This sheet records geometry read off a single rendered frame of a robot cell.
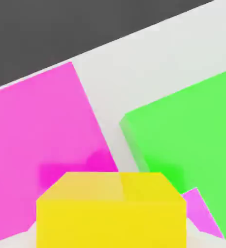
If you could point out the small purple cube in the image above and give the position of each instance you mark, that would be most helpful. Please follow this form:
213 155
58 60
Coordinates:
199 211

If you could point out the large pink box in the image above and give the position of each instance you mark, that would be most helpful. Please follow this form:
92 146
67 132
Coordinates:
37 131

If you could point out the small yellow cube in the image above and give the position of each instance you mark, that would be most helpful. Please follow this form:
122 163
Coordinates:
111 219

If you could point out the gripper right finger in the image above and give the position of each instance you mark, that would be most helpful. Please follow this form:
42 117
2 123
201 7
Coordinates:
193 237

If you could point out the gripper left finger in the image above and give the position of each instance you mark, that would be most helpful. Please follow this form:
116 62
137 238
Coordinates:
30 239

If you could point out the large green box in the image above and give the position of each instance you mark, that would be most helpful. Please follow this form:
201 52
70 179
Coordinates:
194 135

